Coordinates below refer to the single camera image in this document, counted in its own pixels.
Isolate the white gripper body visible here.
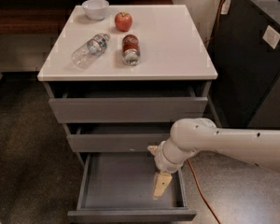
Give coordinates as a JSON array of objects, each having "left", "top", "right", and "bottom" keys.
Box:
[{"left": 154, "top": 138, "right": 199, "bottom": 174}]

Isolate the grey bottom drawer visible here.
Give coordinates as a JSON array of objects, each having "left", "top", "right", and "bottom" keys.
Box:
[{"left": 68, "top": 152, "right": 196, "bottom": 224}]

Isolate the grey drawer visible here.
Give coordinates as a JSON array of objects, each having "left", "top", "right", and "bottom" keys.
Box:
[
  {"left": 48, "top": 83, "right": 208, "bottom": 124},
  {"left": 64, "top": 122, "right": 172, "bottom": 153},
  {"left": 68, "top": 152, "right": 196, "bottom": 224}
]

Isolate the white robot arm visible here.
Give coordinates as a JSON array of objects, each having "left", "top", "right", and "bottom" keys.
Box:
[{"left": 147, "top": 118, "right": 280, "bottom": 199}]

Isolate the grey middle drawer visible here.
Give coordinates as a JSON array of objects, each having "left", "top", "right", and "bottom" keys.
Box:
[{"left": 64, "top": 122, "right": 172, "bottom": 153}]

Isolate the grey top drawer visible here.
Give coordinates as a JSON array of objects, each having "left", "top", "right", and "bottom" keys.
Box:
[{"left": 48, "top": 83, "right": 208, "bottom": 124}]

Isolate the white-topped grey cabinet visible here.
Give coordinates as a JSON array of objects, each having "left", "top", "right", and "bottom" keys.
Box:
[{"left": 36, "top": 5, "right": 218, "bottom": 166}]

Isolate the red soda can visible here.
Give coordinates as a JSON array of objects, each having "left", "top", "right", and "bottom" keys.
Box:
[{"left": 122, "top": 35, "right": 140, "bottom": 66}]

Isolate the clear plastic water bottle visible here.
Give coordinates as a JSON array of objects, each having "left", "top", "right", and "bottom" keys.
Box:
[{"left": 72, "top": 34, "right": 110, "bottom": 68}]

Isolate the red apple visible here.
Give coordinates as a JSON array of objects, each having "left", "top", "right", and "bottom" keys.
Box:
[{"left": 114, "top": 12, "right": 133, "bottom": 32}]

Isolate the white bowl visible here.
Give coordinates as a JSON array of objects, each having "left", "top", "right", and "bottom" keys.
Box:
[{"left": 82, "top": 0, "right": 109, "bottom": 21}]

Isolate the white label sticker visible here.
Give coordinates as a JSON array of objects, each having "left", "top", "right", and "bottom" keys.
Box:
[{"left": 262, "top": 25, "right": 280, "bottom": 49}]

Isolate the dark wooden bench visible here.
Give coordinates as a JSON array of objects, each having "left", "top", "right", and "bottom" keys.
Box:
[{"left": 0, "top": 0, "right": 175, "bottom": 35}]

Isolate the orange power cable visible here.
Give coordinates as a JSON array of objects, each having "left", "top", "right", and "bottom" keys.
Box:
[{"left": 186, "top": 0, "right": 241, "bottom": 224}]

